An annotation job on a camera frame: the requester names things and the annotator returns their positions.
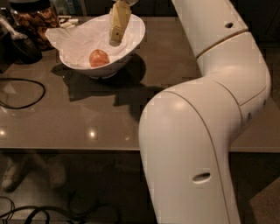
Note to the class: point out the white paper in bowl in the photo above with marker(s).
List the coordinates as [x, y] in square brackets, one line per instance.
[75, 44]

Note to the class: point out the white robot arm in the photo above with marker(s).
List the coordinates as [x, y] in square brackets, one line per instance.
[186, 130]

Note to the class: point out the red apple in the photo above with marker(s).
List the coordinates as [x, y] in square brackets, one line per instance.
[98, 58]

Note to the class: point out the black round device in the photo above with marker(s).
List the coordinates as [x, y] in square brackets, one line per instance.
[26, 50]

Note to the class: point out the left white shoe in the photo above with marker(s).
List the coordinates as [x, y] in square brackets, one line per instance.
[13, 173]

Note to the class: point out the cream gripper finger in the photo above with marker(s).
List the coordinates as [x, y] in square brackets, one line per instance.
[119, 19]

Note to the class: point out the right white shoe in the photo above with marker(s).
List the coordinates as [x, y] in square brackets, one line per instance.
[57, 172]

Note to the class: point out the white shoe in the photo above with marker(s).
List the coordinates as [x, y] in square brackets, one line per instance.
[57, 172]
[13, 173]

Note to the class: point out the small white items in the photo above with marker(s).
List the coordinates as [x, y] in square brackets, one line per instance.
[66, 21]

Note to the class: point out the white bowl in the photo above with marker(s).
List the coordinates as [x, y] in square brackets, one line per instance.
[106, 70]

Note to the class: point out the glass jar of snacks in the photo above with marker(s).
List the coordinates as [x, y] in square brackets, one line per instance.
[36, 16]

